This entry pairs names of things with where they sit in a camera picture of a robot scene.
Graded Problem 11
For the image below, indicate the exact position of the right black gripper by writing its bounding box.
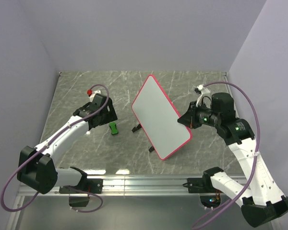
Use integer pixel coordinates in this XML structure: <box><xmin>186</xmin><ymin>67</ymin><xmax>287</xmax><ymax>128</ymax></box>
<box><xmin>178</xmin><ymin>100</ymin><xmax>221</xmax><ymax>128</ymax></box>

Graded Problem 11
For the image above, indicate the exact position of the green whiteboard eraser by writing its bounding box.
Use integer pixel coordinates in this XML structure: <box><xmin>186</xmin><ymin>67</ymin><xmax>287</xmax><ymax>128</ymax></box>
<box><xmin>109</xmin><ymin>122</ymin><xmax>119</xmax><ymax>135</ymax></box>

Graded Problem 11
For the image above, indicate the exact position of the pink framed whiteboard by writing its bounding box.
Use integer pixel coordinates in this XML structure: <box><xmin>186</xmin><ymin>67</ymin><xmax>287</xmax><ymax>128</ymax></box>
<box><xmin>132</xmin><ymin>75</ymin><xmax>192</xmax><ymax>161</ymax></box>

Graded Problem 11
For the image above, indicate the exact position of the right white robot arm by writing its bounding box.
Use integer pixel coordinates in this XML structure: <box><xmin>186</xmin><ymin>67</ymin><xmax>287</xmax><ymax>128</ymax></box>
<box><xmin>178</xmin><ymin>92</ymin><xmax>288</xmax><ymax>228</ymax></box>

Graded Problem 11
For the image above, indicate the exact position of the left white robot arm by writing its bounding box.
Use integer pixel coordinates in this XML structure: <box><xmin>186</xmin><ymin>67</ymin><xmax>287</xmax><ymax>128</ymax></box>
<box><xmin>17</xmin><ymin>93</ymin><xmax>118</xmax><ymax>194</ymax></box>

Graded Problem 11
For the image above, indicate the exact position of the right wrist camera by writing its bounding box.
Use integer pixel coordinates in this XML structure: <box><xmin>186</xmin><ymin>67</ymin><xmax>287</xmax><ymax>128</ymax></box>
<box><xmin>194</xmin><ymin>84</ymin><xmax>211</xmax><ymax>107</ymax></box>

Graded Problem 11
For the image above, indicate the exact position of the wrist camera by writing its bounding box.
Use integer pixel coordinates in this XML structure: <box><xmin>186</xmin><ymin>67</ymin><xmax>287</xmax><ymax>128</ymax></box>
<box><xmin>87</xmin><ymin>89</ymin><xmax>101</xmax><ymax>101</ymax></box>
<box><xmin>194</xmin><ymin>84</ymin><xmax>211</xmax><ymax>107</ymax></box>

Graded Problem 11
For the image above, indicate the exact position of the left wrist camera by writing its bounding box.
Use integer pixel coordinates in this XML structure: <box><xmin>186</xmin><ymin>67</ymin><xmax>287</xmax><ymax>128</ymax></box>
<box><xmin>87</xmin><ymin>89</ymin><xmax>101</xmax><ymax>101</ymax></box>

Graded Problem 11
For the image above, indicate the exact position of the wire whiteboard stand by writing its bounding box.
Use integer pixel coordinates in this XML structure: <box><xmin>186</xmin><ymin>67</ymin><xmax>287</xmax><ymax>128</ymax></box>
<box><xmin>131</xmin><ymin>123</ymin><xmax>156</xmax><ymax>153</ymax></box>

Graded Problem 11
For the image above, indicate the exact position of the aluminium rail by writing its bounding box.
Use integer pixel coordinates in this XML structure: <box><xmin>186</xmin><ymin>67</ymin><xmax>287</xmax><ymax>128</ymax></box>
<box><xmin>18</xmin><ymin>176</ymin><xmax>271</xmax><ymax>197</ymax></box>

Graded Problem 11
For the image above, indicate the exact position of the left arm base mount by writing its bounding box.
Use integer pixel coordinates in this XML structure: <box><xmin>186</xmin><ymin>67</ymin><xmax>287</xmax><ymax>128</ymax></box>
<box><xmin>59</xmin><ymin>178</ymin><xmax>104</xmax><ymax>213</ymax></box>

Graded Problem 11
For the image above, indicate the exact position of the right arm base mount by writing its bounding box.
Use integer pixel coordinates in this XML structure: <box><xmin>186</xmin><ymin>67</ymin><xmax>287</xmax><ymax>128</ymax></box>
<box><xmin>182</xmin><ymin>177</ymin><xmax>222</xmax><ymax>209</ymax></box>

